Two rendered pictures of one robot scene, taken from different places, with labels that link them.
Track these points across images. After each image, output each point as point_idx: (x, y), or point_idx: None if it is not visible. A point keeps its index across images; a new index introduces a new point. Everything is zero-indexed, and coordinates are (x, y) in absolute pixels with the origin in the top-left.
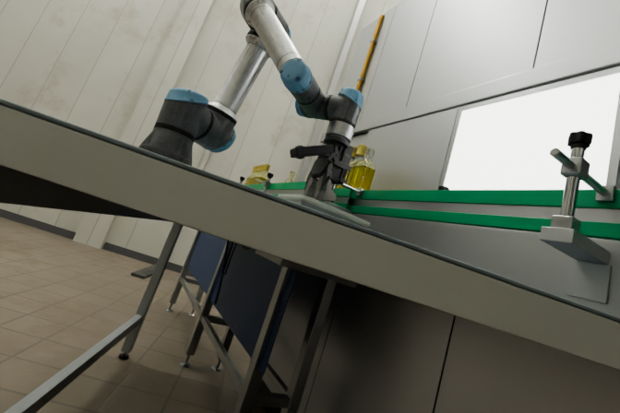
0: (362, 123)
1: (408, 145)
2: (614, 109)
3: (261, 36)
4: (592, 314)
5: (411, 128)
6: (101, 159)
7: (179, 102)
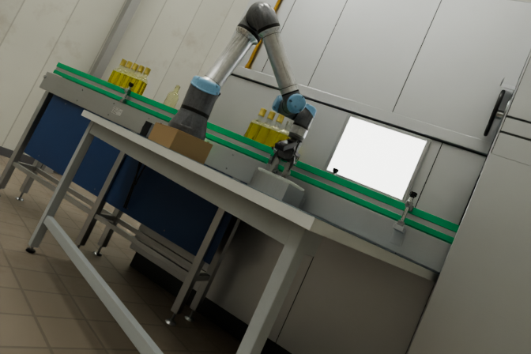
0: (266, 77)
1: None
2: (418, 157)
3: (273, 58)
4: (416, 265)
5: None
6: (371, 248)
7: (210, 96)
